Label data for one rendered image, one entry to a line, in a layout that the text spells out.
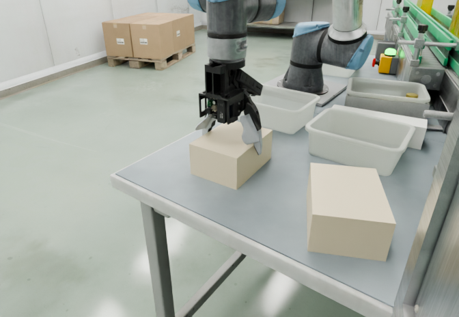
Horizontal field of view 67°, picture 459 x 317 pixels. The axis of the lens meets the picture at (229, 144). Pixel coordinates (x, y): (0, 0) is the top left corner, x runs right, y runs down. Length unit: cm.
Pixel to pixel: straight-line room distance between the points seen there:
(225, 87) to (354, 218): 33
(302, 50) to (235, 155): 63
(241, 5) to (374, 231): 43
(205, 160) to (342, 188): 29
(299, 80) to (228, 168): 63
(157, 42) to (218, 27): 390
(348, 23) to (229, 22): 56
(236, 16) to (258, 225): 37
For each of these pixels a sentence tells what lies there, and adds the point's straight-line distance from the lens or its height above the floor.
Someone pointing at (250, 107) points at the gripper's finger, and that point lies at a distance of 71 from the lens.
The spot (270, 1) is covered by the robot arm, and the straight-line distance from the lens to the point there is 72.
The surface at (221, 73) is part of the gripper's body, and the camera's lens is 65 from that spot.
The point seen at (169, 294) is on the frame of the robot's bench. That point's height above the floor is 36.
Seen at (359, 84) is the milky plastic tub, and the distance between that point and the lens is 123.
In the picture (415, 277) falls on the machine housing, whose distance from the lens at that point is 48.
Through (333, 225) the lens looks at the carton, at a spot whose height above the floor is 81.
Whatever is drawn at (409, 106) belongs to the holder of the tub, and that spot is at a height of 82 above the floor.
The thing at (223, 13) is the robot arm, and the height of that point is 109.
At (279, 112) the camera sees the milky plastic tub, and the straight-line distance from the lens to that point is 95.
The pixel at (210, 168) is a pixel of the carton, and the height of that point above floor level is 78.
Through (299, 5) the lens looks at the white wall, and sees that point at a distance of 732.
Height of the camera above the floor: 116
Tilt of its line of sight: 27 degrees down
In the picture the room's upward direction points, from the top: straight up
